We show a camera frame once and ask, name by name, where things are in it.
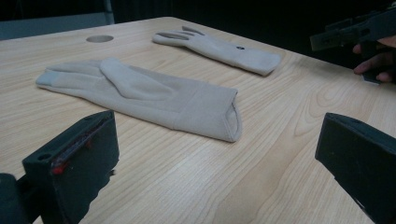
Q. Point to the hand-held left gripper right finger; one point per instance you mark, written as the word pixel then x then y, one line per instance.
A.
pixel 361 161

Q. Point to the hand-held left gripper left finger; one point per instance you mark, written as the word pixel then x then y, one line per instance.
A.
pixel 81 161

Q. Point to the beige glove with dark button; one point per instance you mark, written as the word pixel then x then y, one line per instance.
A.
pixel 224 51

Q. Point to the round table grommet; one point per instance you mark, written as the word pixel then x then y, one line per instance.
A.
pixel 99 38

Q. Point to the grey panel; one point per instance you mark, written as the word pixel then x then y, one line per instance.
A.
pixel 53 26

